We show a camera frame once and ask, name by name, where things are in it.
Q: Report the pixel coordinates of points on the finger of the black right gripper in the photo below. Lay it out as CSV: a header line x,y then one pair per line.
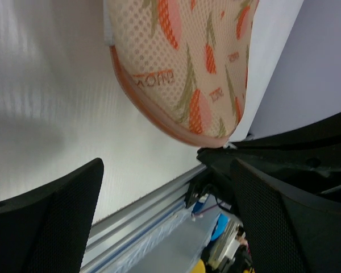
x,y
308,158

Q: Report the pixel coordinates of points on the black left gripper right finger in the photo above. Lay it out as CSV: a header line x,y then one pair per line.
x,y
288,229

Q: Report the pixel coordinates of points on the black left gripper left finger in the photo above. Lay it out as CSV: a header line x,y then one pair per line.
x,y
47,228

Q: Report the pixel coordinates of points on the tulip print mesh laundry bag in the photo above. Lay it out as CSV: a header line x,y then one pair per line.
x,y
184,64

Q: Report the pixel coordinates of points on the aluminium table rail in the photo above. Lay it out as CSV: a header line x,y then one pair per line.
x,y
138,225

